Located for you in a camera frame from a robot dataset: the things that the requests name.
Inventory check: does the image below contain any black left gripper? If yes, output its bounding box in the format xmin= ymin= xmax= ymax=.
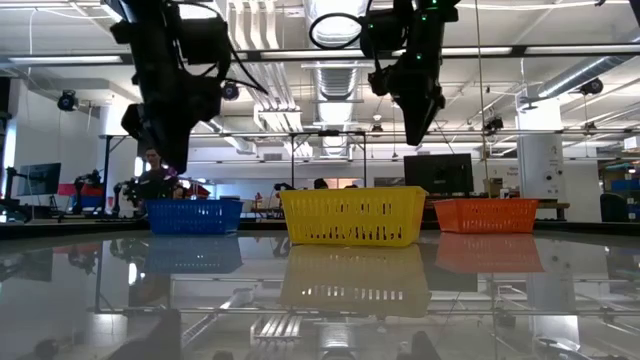
xmin=121 ymin=49 xmax=225 ymax=175

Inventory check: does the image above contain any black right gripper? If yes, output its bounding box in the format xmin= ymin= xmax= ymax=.
xmin=368 ymin=19 xmax=447 ymax=147

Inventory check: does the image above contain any yellow plastic basket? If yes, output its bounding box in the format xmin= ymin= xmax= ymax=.
xmin=279 ymin=186 xmax=428 ymax=247

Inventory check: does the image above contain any black computer monitor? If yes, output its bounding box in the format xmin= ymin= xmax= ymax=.
xmin=403 ymin=153 xmax=475 ymax=196
xmin=17 ymin=162 xmax=62 ymax=197

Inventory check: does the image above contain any blue plastic basket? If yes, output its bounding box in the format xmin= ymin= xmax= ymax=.
xmin=144 ymin=199 xmax=245 ymax=236

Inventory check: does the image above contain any red and blue cart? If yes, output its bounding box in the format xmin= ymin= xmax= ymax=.
xmin=57 ymin=182 xmax=104 ymax=211

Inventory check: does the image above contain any orange plastic basket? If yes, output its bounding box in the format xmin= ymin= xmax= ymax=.
xmin=433 ymin=198 xmax=540 ymax=235

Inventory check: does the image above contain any wooden side table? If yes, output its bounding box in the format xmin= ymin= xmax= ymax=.
xmin=537 ymin=198 xmax=571 ymax=222

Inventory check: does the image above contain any black office chair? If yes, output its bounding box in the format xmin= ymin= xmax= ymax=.
xmin=599 ymin=192 xmax=631 ymax=224

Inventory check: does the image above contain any thin hanging cable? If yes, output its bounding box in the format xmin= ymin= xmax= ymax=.
xmin=473 ymin=0 xmax=490 ymax=197

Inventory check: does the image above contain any silver ceiling air duct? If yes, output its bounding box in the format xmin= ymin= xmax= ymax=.
xmin=303 ymin=0 xmax=375 ymax=157

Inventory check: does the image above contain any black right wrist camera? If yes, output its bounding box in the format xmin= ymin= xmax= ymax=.
xmin=359 ymin=7 xmax=407 ymax=59

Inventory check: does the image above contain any black aluminium table frame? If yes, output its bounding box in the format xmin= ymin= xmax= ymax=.
xmin=0 ymin=218 xmax=640 ymax=235

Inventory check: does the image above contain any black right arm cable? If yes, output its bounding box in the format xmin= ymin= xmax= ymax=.
xmin=308 ymin=0 xmax=374 ymax=51

